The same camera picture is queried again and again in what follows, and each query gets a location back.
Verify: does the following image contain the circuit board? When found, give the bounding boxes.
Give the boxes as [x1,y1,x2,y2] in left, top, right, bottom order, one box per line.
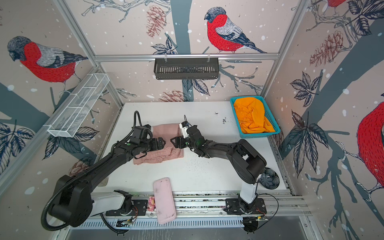
[247,215,269,223]
[116,219,135,228]

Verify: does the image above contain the pink shorts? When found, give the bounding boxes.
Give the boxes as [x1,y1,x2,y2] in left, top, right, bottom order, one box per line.
[133,123,186,166]

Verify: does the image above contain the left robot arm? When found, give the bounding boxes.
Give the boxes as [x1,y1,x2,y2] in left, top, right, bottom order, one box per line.
[41,125,166,231]

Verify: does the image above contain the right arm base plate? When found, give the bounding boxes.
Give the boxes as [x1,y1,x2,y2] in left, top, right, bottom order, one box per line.
[224,198,267,215]

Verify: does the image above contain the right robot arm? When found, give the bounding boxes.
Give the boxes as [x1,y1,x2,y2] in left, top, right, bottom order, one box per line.
[171,125,267,215]

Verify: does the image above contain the teal plastic basket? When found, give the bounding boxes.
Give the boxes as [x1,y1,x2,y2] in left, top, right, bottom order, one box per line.
[230,96,281,139]

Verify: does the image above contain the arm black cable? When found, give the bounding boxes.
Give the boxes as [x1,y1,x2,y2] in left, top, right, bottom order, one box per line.
[254,192,280,223]
[40,110,143,232]

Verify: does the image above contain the black hanging wire basket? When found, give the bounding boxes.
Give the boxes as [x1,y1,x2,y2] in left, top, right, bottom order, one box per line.
[154,58,219,80]

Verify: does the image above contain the left circuit board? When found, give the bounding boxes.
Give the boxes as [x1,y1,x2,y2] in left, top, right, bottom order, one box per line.
[116,219,135,228]

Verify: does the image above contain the aluminium frame crossbar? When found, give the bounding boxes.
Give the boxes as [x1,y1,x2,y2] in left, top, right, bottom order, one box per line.
[94,53,280,63]

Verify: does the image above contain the white wire mesh shelf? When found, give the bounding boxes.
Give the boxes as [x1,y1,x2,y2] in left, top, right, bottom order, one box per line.
[48,73,110,138]

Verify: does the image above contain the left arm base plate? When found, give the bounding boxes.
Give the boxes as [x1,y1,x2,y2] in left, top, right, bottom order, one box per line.
[105,199,148,217]

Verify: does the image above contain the pink tray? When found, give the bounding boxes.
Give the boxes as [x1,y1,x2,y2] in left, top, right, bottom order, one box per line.
[153,178,177,225]

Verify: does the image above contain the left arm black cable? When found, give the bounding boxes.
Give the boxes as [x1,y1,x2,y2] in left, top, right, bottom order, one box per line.
[40,110,143,232]

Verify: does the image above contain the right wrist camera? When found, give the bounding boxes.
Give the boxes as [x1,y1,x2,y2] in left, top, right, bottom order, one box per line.
[179,121,191,139]

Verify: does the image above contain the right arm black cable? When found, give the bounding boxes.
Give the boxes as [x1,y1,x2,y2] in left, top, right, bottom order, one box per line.
[254,192,280,223]

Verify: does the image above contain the right circuit board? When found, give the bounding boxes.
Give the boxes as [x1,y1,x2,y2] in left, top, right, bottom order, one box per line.
[247,215,269,223]

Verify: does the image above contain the small pink toy figure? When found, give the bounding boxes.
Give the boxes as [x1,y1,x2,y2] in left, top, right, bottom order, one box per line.
[147,196,156,212]

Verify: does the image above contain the orange shorts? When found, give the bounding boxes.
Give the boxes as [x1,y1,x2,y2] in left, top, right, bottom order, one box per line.
[234,97,275,134]

